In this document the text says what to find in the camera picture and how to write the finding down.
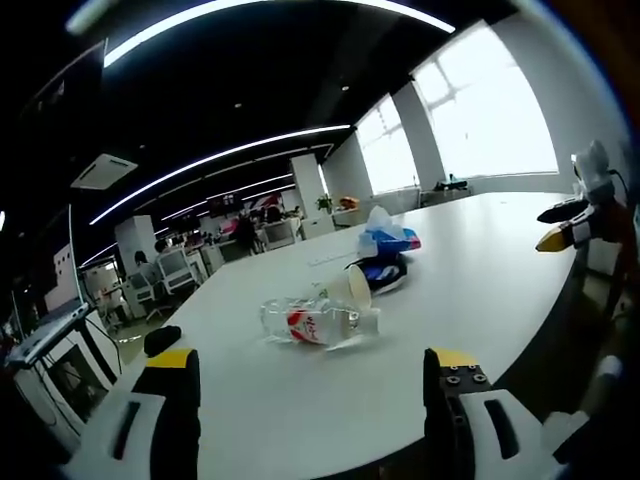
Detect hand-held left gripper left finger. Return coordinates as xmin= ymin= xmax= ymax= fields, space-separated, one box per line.
xmin=64 ymin=346 xmax=203 ymax=480

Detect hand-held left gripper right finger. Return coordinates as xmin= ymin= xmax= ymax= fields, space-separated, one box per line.
xmin=423 ymin=346 xmax=557 ymax=480

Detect small clear plastic cup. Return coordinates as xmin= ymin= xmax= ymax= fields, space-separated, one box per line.
xmin=357 ymin=306 xmax=382 ymax=337

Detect black and blue pouch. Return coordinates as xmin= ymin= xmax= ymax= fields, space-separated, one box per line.
xmin=344 ymin=253 xmax=409 ymax=297

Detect crushed clear plastic bottle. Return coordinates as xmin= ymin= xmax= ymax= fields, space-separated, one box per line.
xmin=259 ymin=294 xmax=367 ymax=353

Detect beige paper cup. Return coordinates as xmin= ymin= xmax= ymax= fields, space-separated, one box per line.
xmin=323 ymin=263 xmax=375 ymax=312

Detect blue tissue box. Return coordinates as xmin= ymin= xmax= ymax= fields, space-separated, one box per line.
xmin=355 ymin=204 xmax=423 ymax=260

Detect dark items on windowsill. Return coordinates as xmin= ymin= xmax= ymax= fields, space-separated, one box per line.
xmin=431 ymin=175 xmax=472 ymax=194

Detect black rounded chair back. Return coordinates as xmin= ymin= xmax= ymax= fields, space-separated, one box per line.
xmin=143 ymin=324 xmax=183 ymax=358

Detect white office chair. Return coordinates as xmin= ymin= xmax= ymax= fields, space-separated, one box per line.
xmin=157 ymin=248 xmax=202 ymax=296
xmin=124 ymin=273 xmax=165 ymax=322

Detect white equipment cabinet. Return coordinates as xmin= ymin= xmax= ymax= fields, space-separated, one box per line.
xmin=9 ymin=312 xmax=122 ymax=436

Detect white table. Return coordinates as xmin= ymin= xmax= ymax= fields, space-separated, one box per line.
xmin=58 ymin=191 xmax=584 ymax=480

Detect grey laptop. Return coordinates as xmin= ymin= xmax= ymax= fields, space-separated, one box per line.
xmin=8 ymin=297 xmax=90 ymax=362

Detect long ceiling light strip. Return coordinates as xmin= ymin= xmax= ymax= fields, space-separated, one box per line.
xmin=88 ymin=123 xmax=352 ymax=225

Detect ceiling air conditioner unit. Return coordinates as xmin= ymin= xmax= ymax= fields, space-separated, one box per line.
xmin=69 ymin=152 xmax=140 ymax=192

